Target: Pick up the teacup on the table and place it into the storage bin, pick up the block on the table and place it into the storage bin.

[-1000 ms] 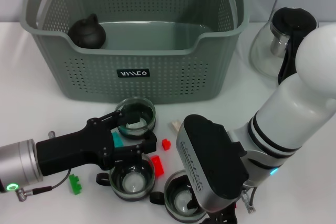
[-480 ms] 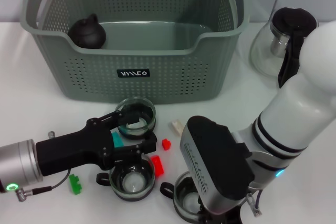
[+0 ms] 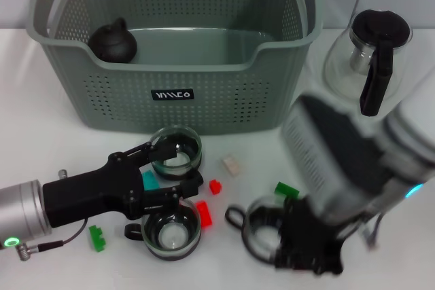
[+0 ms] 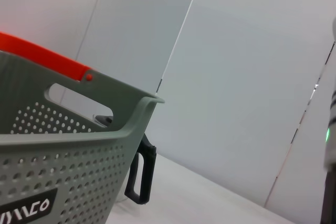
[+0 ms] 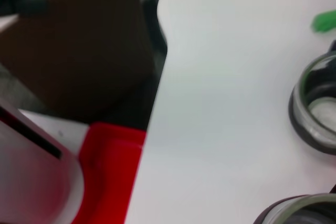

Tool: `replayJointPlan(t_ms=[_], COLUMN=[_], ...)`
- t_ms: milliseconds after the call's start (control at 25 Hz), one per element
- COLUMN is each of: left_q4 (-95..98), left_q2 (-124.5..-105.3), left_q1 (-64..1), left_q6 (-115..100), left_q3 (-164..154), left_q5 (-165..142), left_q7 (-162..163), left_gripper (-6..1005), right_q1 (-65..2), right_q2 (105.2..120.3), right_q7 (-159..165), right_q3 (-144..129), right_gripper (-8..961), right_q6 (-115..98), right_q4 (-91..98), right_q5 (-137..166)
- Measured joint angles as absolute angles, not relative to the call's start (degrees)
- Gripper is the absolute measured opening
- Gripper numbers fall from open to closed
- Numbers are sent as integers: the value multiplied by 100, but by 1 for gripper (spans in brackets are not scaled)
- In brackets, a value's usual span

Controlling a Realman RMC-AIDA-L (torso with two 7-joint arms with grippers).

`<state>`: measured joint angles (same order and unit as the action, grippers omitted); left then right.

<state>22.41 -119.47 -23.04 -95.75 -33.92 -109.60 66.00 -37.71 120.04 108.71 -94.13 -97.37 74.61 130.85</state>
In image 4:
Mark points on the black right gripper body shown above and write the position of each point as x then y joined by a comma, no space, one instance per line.
329,195

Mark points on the grey perforated storage basket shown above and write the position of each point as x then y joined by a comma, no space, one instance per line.
78,161

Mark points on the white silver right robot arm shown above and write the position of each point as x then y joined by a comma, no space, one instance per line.
333,119

